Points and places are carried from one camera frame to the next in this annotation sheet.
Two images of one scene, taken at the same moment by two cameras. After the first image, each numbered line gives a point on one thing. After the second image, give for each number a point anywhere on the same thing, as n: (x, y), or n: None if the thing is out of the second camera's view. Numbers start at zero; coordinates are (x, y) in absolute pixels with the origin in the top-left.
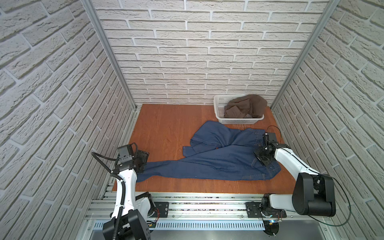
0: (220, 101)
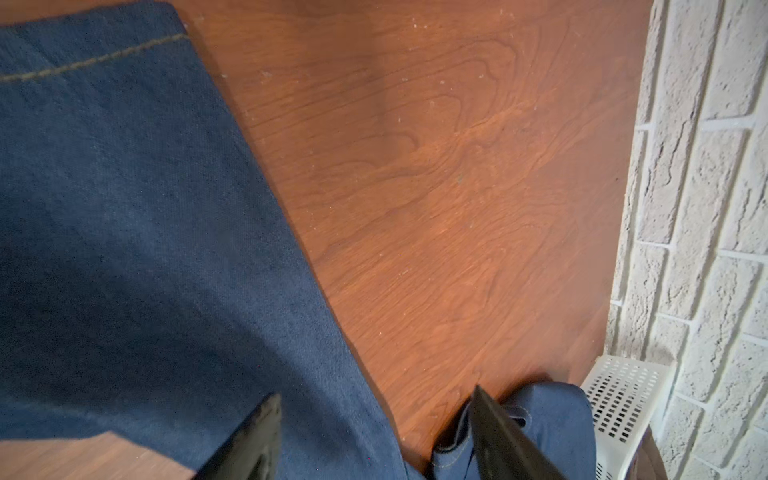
0: (626, 395)
